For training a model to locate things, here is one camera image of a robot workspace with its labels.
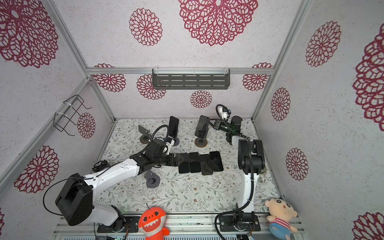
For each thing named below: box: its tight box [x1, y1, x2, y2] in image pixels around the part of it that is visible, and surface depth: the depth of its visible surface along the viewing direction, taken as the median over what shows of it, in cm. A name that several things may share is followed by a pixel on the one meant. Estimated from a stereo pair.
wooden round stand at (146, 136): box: [138, 125, 152, 144], surface depth 108 cm
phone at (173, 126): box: [168, 116, 180, 138], surface depth 100 cm
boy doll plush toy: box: [265, 197, 299, 240], surface depth 71 cm
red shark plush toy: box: [138, 207, 170, 240], surface depth 69 cm
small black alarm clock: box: [92, 159, 111, 173], surface depth 87 cm
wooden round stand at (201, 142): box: [194, 137, 208, 148], surface depth 108 cm
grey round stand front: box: [144, 170, 161, 188], surface depth 88 cm
